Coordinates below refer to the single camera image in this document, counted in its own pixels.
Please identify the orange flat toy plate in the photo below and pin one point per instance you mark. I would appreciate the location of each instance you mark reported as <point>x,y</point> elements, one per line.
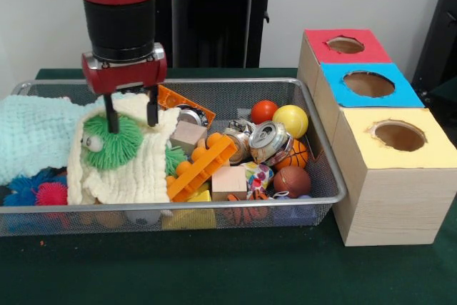
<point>171,99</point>

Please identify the crushed printed drink can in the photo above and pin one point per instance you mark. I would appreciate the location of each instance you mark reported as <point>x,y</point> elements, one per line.
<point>266,140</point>

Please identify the orange toy brick with pegs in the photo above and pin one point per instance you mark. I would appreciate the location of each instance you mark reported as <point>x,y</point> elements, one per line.
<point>200,173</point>

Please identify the yellow ball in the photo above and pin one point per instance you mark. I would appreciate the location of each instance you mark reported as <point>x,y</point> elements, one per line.
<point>291,121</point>

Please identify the black chair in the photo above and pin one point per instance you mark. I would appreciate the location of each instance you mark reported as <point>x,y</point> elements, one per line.
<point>441,26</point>

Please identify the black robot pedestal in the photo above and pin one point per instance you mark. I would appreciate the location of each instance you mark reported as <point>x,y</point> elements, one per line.
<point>214,15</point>

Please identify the dark green table cloth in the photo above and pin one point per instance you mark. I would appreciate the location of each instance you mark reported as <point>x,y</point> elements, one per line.
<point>214,269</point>

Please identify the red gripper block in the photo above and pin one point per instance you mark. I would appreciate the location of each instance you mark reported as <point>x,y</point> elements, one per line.
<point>125,74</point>

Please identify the red ball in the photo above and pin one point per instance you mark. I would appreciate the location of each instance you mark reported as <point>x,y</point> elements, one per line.
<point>264,112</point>

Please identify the cream waffle cloth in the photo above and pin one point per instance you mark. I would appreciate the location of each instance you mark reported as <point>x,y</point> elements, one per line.
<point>135,176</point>

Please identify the green spiky toy with eyes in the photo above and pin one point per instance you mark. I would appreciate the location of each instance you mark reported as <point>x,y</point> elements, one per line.
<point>121,148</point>

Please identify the wooden box with three holes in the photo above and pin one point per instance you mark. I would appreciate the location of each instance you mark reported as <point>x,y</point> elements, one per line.
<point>392,205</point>

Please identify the small brown football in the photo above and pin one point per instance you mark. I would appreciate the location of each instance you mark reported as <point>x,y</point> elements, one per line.
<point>292,181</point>

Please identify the mint waffle cloth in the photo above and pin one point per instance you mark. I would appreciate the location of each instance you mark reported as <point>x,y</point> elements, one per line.
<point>32,130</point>

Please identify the small orange basketball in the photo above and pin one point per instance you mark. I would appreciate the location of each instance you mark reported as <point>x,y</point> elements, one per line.
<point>296,156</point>

